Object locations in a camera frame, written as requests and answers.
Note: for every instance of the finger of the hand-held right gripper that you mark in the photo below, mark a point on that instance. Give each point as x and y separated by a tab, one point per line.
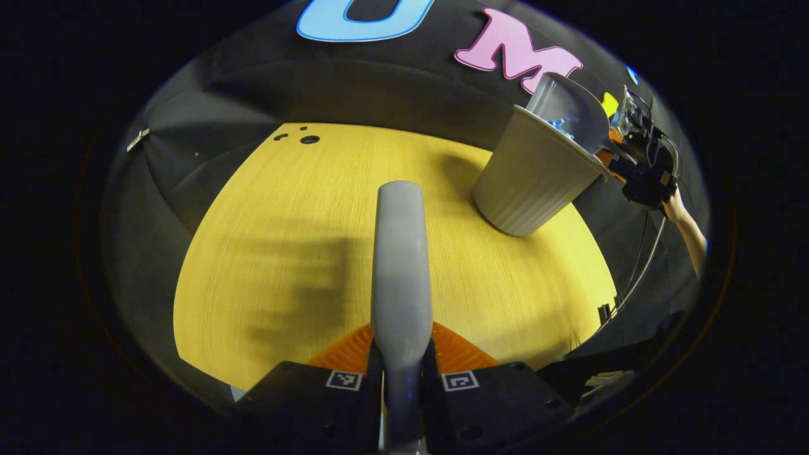
612	163
615	135

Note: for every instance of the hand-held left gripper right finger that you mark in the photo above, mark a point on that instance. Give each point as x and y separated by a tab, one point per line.
493	404

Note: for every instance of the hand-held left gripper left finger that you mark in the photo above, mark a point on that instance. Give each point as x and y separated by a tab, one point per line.
310	404

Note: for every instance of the grey plastic dustpan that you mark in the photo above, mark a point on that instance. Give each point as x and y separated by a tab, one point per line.
572	104

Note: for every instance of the blue paper trash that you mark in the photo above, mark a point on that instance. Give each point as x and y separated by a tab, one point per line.
561	128

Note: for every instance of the grey ribbed garbage bin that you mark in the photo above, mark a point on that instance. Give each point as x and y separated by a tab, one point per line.
531	183

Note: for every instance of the grey small broom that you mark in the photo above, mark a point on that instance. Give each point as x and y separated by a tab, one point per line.
401	265

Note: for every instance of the black backdrop cloth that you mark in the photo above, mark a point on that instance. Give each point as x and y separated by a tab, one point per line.
379	82

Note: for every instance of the silver metal clip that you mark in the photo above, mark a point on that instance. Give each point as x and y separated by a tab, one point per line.
138	139

